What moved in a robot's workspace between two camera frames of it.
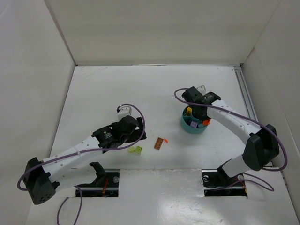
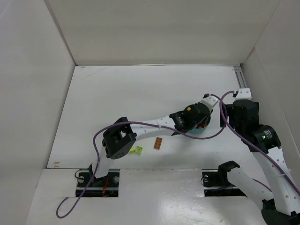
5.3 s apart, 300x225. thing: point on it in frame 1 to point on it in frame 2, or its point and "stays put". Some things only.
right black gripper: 199,112 to 225,117
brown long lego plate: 158,143 stays put
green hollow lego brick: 138,149 stays put
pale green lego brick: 131,149 stays put
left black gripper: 139,129 to 202,123
